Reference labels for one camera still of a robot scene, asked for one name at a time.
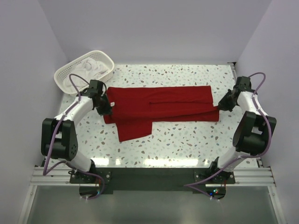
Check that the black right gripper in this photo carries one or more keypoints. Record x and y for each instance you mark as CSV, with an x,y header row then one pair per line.
x,y
225,102

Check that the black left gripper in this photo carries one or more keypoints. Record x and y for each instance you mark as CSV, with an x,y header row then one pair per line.
x,y
104,105

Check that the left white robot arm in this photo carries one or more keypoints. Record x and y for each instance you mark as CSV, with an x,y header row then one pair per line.
x,y
59,139

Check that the white plastic laundry basket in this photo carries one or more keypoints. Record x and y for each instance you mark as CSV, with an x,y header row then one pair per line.
x,y
97,55

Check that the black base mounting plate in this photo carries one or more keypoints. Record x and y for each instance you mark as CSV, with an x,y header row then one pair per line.
x,y
109,180

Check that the white cloth in basket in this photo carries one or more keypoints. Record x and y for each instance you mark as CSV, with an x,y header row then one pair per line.
x,y
86,70

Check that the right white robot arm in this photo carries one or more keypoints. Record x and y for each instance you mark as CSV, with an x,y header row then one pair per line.
x,y
252,137

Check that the red t shirt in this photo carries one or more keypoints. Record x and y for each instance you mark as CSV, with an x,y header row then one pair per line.
x,y
136,109

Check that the aluminium front rail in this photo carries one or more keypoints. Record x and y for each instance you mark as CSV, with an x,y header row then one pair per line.
x,y
243,177

